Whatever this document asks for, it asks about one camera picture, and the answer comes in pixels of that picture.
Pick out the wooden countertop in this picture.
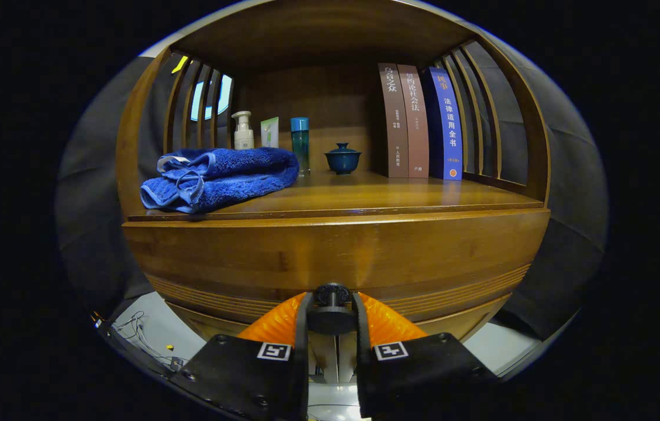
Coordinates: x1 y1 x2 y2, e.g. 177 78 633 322
127 171 545 223

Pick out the teal bottle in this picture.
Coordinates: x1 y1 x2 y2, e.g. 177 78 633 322
290 117 311 177

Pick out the blue book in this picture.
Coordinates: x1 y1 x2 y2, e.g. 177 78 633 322
422 66 464 181

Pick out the folded blue towel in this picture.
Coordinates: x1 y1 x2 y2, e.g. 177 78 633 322
140 147 300 214

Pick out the wooden cabinet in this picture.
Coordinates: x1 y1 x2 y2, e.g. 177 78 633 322
115 0 552 387

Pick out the white pump bottle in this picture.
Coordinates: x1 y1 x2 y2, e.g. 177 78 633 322
231 111 255 150

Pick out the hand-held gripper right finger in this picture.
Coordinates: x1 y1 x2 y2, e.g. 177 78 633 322
352 291 497 419

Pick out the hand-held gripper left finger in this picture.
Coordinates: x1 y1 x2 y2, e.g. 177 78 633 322
169 291 313 421

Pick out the reddish brown book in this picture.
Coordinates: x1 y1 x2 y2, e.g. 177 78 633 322
397 64 430 179

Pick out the blue lidded teacup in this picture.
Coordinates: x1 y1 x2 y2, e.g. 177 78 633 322
324 143 362 175

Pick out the white and green tube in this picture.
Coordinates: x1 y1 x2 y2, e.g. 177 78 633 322
260 117 279 149

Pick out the wooden drawer with black knob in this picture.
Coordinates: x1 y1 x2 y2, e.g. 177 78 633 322
122 209 551 337

